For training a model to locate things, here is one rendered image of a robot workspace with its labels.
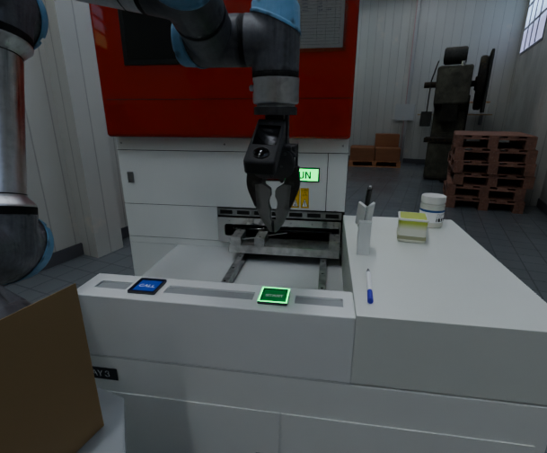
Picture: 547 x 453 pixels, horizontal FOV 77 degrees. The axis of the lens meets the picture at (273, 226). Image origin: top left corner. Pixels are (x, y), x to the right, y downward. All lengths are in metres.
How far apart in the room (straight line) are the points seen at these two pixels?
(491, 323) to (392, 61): 9.88
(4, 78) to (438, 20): 10.10
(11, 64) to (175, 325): 0.53
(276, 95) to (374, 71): 9.90
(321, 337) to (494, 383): 0.30
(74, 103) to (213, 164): 2.32
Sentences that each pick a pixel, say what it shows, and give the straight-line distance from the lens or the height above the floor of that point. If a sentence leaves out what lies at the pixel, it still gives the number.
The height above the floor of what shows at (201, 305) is 0.96.
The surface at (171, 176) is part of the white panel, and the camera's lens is 1.30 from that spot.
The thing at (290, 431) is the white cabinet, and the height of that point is 0.69.
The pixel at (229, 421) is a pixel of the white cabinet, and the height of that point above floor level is 0.69.
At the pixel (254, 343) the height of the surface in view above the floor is 0.89.
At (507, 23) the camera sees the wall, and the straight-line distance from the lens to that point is 10.50.
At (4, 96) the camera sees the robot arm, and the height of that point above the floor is 1.32.
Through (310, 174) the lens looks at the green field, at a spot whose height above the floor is 1.10.
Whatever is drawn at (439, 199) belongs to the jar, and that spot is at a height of 1.05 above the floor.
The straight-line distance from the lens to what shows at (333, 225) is 1.20.
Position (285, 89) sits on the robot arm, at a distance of 0.56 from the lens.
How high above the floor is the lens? 1.30
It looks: 18 degrees down
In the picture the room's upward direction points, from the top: straight up
